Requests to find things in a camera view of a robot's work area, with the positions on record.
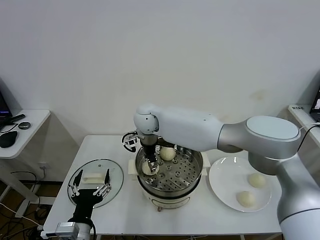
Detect white steamed baozi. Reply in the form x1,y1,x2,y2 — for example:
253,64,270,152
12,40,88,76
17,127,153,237
159,146,176,161
247,172,266,188
141,161,160,176
236,190,257,208

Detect white round plate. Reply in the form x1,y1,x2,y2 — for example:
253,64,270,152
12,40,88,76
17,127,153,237
208,156,272,213

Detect black computer mouse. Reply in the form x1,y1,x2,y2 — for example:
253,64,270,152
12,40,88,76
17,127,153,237
0,130,19,149

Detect white side table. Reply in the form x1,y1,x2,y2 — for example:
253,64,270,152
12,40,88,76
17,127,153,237
286,103,320,151
0,109,52,205

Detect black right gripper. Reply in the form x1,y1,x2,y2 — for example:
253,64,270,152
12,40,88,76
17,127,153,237
141,140,160,174

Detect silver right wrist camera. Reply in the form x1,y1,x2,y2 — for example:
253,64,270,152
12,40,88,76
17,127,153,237
121,131,140,153

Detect black cable with adapter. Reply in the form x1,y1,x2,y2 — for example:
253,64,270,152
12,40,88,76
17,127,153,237
297,124,320,153

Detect white floor cable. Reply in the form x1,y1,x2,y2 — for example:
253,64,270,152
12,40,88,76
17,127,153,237
0,202,44,230

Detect black floor cable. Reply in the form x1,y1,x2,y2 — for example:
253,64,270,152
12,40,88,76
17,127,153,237
9,170,42,187

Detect stainless steel steamer basket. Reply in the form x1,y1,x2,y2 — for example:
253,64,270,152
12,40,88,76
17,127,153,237
135,136,204,198

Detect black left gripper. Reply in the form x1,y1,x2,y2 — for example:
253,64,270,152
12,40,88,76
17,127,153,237
67,168,113,221

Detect black laptop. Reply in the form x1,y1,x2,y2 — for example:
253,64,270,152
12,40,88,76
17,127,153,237
309,84,320,123
0,78,14,124

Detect black remote stick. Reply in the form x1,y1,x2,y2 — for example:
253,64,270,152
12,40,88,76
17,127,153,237
9,114,27,123

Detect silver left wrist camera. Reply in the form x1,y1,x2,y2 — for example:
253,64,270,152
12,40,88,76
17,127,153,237
41,221,80,238

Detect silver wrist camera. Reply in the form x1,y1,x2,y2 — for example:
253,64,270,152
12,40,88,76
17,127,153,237
121,131,140,153
41,221,80,238

